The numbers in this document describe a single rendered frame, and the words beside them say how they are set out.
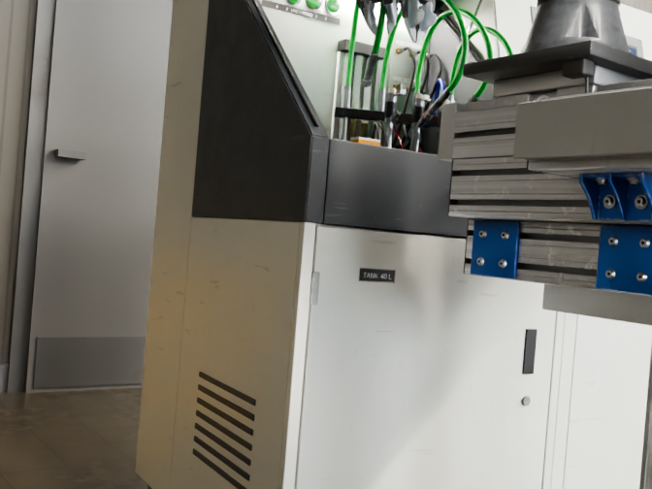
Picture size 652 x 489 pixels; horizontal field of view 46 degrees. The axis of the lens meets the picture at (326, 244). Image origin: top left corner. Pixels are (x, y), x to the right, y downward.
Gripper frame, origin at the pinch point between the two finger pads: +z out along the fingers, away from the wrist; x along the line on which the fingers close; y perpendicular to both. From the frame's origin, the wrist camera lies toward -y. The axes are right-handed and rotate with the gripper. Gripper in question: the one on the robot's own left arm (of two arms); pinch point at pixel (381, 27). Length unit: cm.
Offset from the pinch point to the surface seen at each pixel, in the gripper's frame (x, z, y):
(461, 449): 4, 66, 62
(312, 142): -16.1, 2.1, 34.4
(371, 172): -6.5, 11.9, 33.2
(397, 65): 4, 34, -40
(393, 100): 0.7, 20.6, -3.2
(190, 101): -50, 22, -19
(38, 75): -142, 72, -143
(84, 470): -106, 118, 23
